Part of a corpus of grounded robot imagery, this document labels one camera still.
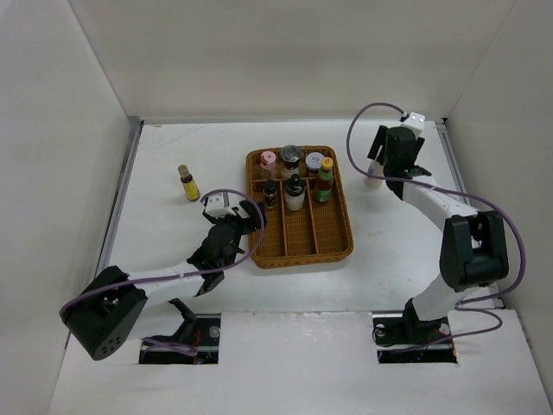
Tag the brown wicker divided basket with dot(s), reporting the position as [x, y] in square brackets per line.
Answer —
[319, 232]

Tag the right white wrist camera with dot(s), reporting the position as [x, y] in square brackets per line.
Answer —
[413, 121]

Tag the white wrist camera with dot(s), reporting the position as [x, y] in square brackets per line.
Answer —
[218, 205]
[413, 121]

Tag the yellow label brown bottle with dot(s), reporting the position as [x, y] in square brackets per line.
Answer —
[190, 187]

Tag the white blue salt shaker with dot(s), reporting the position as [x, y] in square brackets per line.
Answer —
[374, 171]

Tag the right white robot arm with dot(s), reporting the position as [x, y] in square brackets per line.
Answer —
[473, 252]

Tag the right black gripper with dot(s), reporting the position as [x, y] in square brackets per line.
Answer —
[379, 142]

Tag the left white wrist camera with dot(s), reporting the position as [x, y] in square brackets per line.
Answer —
[218, 205]

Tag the black cap pepper jar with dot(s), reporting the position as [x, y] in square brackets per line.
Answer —
[270, 189]

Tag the white red lid jar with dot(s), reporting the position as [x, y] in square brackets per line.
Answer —
[313, 162]

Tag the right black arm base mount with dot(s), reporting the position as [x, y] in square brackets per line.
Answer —
[402, 342]

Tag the pink cap spice jar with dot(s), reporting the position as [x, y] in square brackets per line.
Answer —
[268, 165]

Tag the silver cap grinder jar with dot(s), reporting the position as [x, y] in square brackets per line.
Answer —
[291, 156]

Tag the red chili sauce bottle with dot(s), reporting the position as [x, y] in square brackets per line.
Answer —
[325, 180]

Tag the black round cap bottle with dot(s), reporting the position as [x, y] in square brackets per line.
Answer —
[294, 193]

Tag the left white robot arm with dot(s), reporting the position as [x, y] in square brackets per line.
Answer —
[106, 313]

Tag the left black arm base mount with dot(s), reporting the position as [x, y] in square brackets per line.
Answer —
[194, 342]

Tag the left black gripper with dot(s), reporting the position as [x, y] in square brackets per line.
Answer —
[252, 211]

